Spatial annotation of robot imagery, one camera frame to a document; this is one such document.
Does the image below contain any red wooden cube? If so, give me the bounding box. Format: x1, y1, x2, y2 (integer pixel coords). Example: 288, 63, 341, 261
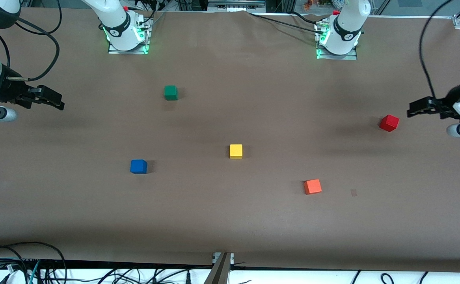
379, 114, 400, 132

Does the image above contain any blue wooden cube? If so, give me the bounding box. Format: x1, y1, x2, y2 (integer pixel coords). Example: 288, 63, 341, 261
130, 159, 148, 174

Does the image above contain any orange wooden cube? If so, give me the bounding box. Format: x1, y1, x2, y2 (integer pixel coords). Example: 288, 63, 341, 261
304, 179, 322, 195

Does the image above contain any brown paper table cover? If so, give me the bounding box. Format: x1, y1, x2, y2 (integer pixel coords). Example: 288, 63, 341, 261
0, 8, 460, 273

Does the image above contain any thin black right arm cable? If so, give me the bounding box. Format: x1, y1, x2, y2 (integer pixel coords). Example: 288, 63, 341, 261
0, 30, 12, 68

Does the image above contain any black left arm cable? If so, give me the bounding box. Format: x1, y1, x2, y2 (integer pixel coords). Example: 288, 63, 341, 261
419, 0, 457, 99

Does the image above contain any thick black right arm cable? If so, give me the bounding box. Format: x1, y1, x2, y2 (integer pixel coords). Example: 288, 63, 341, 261
15, 0, 63, 82

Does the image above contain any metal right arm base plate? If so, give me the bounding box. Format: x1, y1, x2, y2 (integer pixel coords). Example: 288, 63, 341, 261
108, 17, 151, 55

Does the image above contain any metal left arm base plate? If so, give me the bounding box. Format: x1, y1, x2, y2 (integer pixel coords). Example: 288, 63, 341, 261
316, 22, 358, 60

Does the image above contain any short black table cable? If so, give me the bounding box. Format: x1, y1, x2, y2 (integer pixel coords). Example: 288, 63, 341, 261
289, 11, 323, 26

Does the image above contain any black looped floor cable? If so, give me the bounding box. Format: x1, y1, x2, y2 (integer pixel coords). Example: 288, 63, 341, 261
0, 241, 68, 284

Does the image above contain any long black table cable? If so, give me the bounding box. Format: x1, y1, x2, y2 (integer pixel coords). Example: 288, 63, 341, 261
248, 12, 325, 36

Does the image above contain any teal cable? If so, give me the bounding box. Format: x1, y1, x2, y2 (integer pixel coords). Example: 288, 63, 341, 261
28, 260, 42, 284

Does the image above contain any grey metal rail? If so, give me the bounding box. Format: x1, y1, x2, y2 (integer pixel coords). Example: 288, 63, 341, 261
208, 0, 266, 12

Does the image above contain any aluminium camera mount beam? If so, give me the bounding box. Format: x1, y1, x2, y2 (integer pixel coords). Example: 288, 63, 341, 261
203, 252, 235, 284

